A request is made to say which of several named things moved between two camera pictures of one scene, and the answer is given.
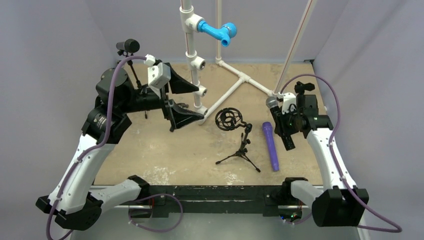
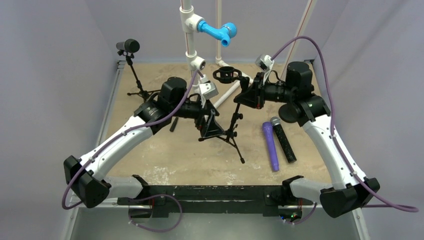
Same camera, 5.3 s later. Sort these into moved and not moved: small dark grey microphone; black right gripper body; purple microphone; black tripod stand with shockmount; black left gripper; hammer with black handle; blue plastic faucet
Moved: black tripod stand with shockmount; black right gripper body; black left gripper
Not moved: small dark grey microphone; purple microphone; blue plastic faucet; hammer with black handle
